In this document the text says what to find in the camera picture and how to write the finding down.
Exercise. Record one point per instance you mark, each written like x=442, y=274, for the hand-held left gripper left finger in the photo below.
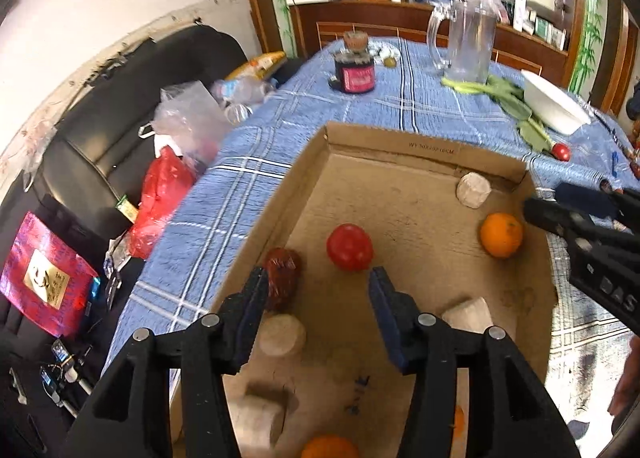
x=252, y=318

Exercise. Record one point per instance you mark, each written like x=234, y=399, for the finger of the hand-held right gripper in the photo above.
x=550, y=215
x=585, y=198

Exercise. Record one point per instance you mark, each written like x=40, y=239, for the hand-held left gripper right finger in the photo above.
x=390, y=328

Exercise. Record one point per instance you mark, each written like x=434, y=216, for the white cylindrical chunk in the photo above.
x=257, y=418
x=467, y=315
x=472, y=189
x=281, y=335

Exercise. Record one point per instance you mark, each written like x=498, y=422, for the large red date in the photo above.
x=282, y=278

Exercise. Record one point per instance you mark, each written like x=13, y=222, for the shallow cardboard box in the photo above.
x=415, y=218

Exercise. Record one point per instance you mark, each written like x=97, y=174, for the person's right forearm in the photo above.
x=626, y=388

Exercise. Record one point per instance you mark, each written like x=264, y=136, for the blue pen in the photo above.
x=614, y=161

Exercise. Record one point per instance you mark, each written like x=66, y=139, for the small red tomato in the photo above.
x=561, y=152

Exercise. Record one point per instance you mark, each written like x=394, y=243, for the white rectangular dish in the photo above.
x=550, y=103

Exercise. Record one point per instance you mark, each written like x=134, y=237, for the green leafy vegetable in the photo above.
x=510, y=98

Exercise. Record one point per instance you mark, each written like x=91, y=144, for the red plastic bag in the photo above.
x=160, y=198

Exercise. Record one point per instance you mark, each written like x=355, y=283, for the small cream packet green edge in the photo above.
x=127, y=209

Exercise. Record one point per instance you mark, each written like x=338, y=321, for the white product boxes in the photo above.
x=540, y=23

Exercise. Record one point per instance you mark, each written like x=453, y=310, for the clear glass pitcher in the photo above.
x=470, y=43

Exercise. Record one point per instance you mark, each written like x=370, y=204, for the black device with screen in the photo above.
x=60, y=351

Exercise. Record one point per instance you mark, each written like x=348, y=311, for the clear plastic bag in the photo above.
x=195, y=118

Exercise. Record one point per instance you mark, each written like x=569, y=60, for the translucent plastic bag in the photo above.
x=499, y=8

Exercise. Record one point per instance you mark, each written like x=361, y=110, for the small green fruit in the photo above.
x=390, y=62

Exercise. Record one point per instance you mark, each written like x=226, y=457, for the clear plastic bottle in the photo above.
x=240, y=88

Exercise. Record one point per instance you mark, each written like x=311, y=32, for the patterned plate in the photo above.
x=385, y=49

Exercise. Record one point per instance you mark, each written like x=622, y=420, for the black leather sofa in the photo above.
x=100, y=138

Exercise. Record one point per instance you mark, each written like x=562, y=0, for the red gift bag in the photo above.
x=25, y=248

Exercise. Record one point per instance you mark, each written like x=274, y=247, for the dark jar pink label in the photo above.
x=356, y=76

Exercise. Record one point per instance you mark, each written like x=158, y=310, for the yellow cardboard box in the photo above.
x=260, y=63

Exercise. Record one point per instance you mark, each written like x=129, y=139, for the wooden sideboard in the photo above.
x=350, y=13

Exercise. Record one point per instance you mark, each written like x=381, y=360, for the wooden chair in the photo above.
x=330, y=33

